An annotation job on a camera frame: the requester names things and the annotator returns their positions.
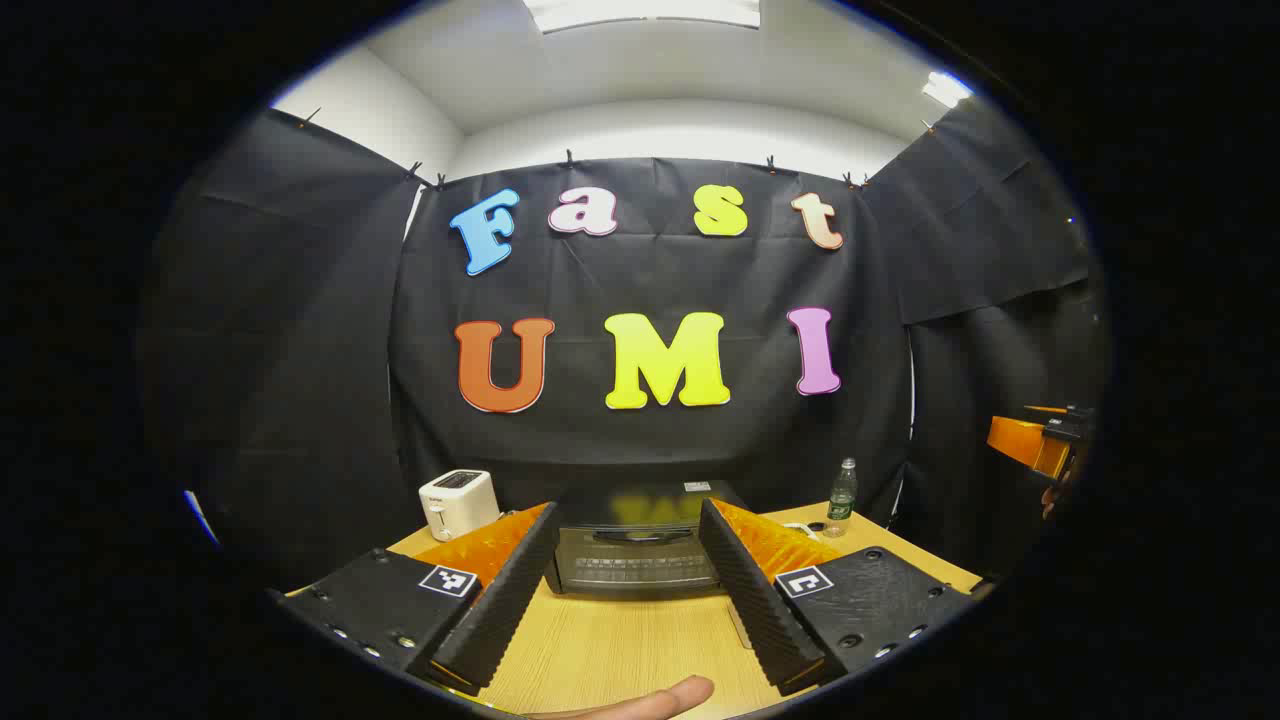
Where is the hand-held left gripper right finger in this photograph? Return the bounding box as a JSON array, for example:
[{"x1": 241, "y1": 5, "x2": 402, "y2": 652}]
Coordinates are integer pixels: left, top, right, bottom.
[{"x1": 698, "y1": 497, "x2": 979, "y2": 698}]

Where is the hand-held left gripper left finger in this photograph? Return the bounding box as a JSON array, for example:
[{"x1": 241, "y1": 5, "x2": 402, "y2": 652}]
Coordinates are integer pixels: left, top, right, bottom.
[{"x1": 268, "y1": 502, "x2": 559, "y2": 698}]

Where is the black electric oven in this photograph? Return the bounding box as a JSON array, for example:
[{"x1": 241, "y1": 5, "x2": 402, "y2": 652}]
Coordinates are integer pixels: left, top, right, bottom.
[{"x1": 545, "y1": 480, "x2": 751, "y2": 599}]

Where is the white toaster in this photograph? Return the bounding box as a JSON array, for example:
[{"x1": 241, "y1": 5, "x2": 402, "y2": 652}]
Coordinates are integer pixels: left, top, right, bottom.
[{"x1": 418, "y1": 469, "x2": 501, "y2": 542}]

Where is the clear plastic water bottle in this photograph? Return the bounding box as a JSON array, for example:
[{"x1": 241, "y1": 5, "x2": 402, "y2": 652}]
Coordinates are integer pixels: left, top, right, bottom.
[{"x1": 826, "y1": 458, "x2": 859, "y2": 538}]

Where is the black backdrop cloth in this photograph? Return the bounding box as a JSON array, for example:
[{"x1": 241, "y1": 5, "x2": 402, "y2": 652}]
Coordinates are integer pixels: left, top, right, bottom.
[{"x1": 140, "y1": 95, "x2": 1111, "y2": 601}]

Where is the large ceiling light panel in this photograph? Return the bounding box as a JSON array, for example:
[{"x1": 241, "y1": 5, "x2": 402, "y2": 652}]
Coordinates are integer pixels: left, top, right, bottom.
[{"x1": 525, "y1": 0, "x2": 761, "y2": 33}]

